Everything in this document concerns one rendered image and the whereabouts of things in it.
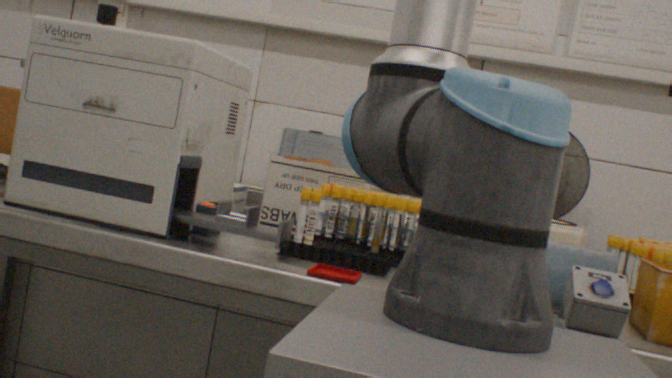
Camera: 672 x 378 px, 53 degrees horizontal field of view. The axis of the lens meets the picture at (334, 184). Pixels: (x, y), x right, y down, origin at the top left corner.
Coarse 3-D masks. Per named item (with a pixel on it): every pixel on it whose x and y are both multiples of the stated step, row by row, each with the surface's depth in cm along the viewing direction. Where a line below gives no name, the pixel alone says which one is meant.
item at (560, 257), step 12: (552, 252) 100; (564, 252) 99; (576, 252) 99; (588, 252) 99; (600, 252) 99; (552, 264) 100; (564, 264) 99; (576, 264) 99; (588, 264) 99; (600, 264) 99; (612, 264) 98; (552, 276) 100; (564, 276) 100; (552, 288) 100; (564, 288) 100; (552, 300) 100
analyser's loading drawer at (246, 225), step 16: (176, 208) 107; (224, 208) 102; (256, 208) 102; (192, 224) 101; (208, 224) 100; (224, 224) 99; (240, 224) 99; (256, 224) 104; (288, 224) 101; (272, 240) 98; (288, 240) 103
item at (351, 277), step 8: (320, 264) 99; (312, 272) 93; (320, 272) 93; (328, 272) 97; (336, 272) 98; (344, 272) 98; (352, 272) 98; (360, 272) 98; (336, 280) 92; (344, 280) 92; (352, 280) 92
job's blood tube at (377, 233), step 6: (378, 210) 106; (384, 210) 106; (378, 216) 106; (384, 216) 106; (378, 222) 106; (378, 228) 106; (378, 234) 106; (372, 240) 107; (378, 240) 106; (372, 246) 107; (378, 246) 107; (372, 252) 107
